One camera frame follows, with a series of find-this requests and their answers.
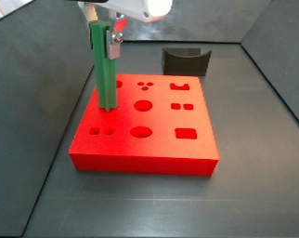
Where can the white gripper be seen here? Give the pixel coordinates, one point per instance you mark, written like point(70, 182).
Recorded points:
point(145, 10)

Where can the green star-profile bar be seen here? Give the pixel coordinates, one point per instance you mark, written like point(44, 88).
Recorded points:
point(104, 66)

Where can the red shape-sorting board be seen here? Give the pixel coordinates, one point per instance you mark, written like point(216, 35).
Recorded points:
point(156, 133)

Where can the black curved holder stand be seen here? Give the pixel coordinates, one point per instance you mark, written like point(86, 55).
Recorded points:
point(185, 61)

